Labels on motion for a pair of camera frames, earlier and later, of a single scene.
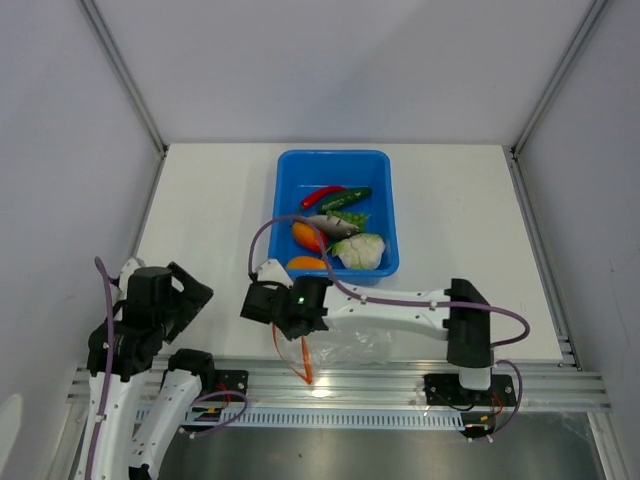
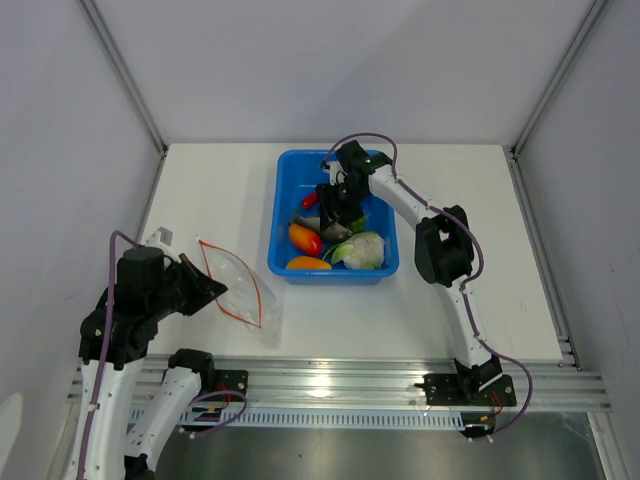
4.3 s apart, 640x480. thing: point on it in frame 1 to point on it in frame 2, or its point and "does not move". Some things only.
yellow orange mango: x=306 y=262 does not move
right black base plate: x=446 y=390 does not move
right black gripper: x=291 y=336 to x=327 y=195
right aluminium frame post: x=580 y=29 does not move
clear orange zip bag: x=337 y=345 to x=245 y=302
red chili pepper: x=308 y=201 does not move
